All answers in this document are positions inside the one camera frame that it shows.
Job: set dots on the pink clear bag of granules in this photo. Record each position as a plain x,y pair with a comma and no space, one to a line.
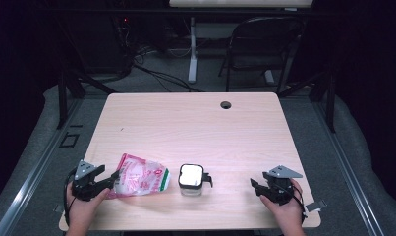
140,178

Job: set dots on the person's left hand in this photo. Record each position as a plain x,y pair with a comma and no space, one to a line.
82,213

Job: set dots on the white desk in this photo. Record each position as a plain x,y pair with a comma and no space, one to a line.
239,3

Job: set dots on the clear jar with black lid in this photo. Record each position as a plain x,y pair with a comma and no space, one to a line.
191,177

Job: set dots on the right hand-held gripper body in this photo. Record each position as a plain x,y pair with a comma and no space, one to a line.
279,188

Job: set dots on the black metal frame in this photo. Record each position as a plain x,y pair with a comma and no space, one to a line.
63,98
330,105

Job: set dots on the black folding chair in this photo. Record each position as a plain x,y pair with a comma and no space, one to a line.
261,42

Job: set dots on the dark equipment cabinet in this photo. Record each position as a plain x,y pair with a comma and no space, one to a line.
97,42

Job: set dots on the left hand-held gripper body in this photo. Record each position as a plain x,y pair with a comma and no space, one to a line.
84,188

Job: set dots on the person's right hand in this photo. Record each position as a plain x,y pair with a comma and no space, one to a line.
289,214

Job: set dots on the grey tape tab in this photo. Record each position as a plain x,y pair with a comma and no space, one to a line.
58,208
315,206

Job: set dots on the aluminium floor rail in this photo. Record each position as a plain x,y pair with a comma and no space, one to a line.
349,183
28,193

